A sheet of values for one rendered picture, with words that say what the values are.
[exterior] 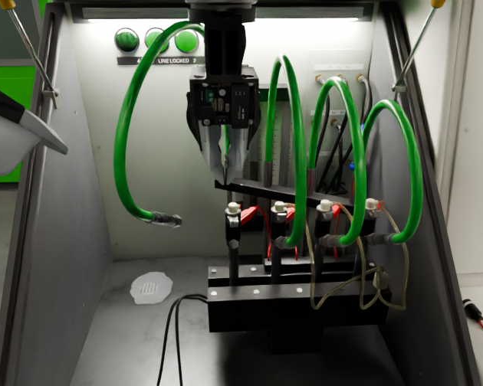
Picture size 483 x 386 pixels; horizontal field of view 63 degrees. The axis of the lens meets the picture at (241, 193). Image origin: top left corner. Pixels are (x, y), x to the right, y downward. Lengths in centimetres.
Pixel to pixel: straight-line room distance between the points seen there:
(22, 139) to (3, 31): 285
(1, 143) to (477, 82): 68
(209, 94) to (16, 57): 285
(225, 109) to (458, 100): 45
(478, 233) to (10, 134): 74
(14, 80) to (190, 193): 245
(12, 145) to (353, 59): 71
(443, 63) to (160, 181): 64
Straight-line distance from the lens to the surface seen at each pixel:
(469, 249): 84
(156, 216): 57
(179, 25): 59
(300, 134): 50
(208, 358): 84
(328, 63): 90
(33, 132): 38
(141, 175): 97
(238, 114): 42
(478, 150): 79
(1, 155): 38
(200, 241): 105
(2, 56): 327
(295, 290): 76
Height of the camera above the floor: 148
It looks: 28 degrees down
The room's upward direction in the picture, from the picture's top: straight up
